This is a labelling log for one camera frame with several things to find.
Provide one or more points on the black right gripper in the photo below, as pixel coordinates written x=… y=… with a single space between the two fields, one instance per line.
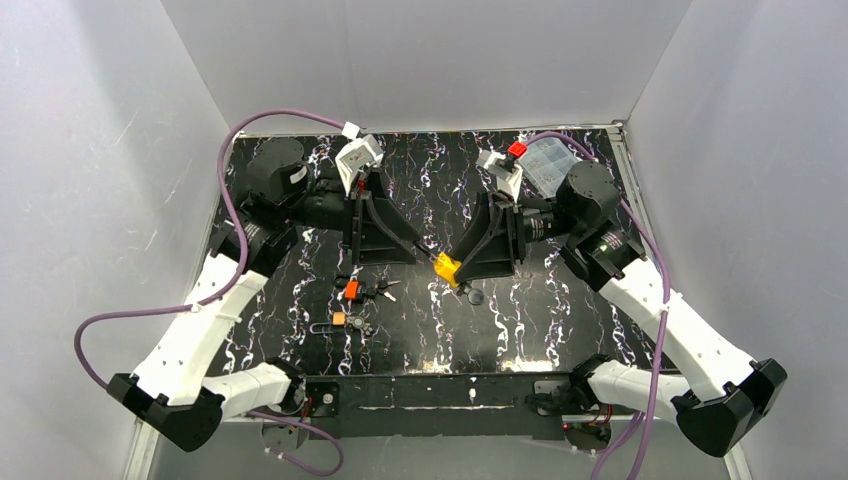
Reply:
x=509 y=234

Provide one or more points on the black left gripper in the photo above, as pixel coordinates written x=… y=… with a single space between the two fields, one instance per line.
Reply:
x=357 y=219

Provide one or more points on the yellow padlock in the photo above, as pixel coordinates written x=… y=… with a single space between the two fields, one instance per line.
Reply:
x=446 y=268

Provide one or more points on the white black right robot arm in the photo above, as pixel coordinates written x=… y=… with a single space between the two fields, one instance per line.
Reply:
x=718 y=393

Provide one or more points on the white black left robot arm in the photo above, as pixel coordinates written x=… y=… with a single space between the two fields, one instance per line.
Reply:
x=170 y=389

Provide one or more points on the black head keys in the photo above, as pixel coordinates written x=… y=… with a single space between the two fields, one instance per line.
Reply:
x=381 y=288

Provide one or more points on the orange black padlock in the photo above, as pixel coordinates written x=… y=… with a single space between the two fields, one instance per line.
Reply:
x=352 y=289

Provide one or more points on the clear plastic screw box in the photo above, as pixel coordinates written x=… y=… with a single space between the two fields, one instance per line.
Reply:
x=549 y=157

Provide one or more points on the long shackle orange padlock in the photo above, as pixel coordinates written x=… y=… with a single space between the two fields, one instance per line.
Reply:
x=338 y=320

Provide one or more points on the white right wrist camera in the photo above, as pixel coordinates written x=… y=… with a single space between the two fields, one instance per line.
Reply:
x=505 y=168

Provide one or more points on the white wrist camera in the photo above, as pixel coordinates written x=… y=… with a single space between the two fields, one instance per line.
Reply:
x=505 y=168
x=357 y=155

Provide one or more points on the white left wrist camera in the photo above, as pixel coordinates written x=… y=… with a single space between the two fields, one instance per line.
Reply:
x=357 y=155

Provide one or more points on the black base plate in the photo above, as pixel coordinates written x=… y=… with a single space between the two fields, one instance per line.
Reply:
x=432 y=405

